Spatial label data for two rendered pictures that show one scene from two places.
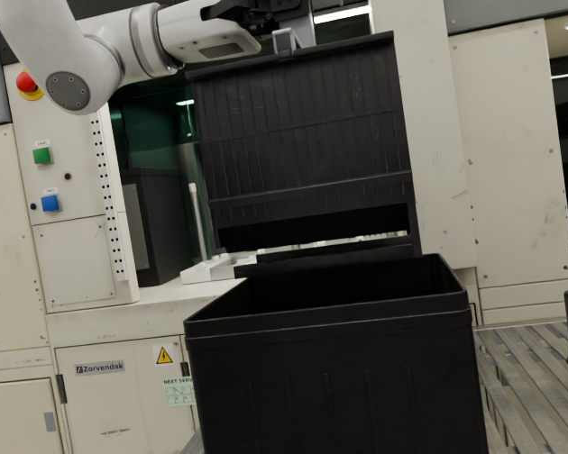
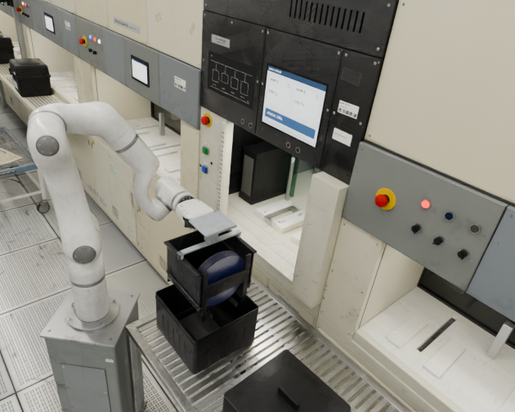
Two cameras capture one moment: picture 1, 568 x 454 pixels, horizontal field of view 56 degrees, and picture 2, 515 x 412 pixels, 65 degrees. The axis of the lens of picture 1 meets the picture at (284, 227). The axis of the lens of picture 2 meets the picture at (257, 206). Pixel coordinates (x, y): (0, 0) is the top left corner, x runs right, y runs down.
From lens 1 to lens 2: 1.26 m
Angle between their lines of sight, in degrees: 44
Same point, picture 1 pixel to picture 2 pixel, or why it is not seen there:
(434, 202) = (305, 276)
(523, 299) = (331, 329)
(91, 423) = not seen: hidden behind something
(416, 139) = (307, 251)
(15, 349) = not seen: hidden behind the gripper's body
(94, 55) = (155, 212)
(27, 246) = (196, 177)
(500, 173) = (341, 284)
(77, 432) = not seen: hidden behind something
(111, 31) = (167, 200)
